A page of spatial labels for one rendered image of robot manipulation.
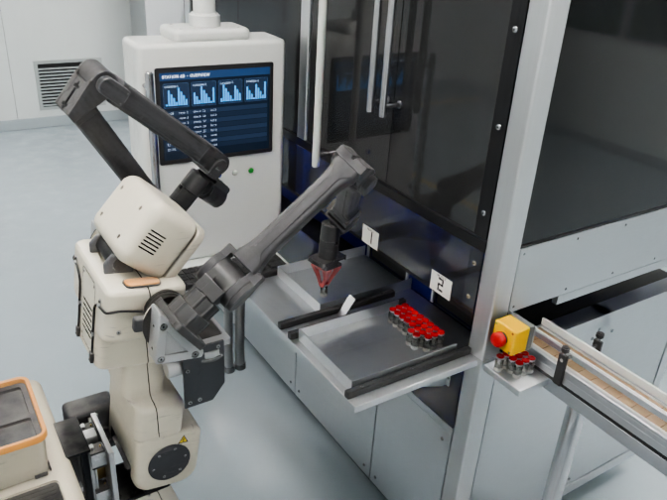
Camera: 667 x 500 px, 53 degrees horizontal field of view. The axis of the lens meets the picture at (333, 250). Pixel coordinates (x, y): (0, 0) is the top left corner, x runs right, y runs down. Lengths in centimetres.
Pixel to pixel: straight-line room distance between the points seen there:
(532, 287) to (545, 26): 68
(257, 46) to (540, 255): 112
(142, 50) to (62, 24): 464
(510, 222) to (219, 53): 108
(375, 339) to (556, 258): 53
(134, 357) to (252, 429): 140
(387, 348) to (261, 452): 109
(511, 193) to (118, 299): 91
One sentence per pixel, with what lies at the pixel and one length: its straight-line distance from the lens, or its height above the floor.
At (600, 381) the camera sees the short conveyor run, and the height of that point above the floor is 93.
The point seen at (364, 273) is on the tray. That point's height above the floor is 88.
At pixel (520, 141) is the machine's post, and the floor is 149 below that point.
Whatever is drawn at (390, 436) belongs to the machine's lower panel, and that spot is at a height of 37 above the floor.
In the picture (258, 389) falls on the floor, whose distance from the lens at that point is 308.
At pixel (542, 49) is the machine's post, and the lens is 154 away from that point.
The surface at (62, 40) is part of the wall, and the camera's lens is 678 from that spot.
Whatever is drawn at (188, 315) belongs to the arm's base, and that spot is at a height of 121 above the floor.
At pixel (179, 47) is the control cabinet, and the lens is 217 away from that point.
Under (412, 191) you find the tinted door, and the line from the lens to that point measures 192.
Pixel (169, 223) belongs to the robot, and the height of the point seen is 135.
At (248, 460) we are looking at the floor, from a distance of 275.
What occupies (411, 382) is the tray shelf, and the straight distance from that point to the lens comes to 173.
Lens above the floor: 192
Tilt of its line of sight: 27 degrees down
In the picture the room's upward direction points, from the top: 4 degrees clockwise
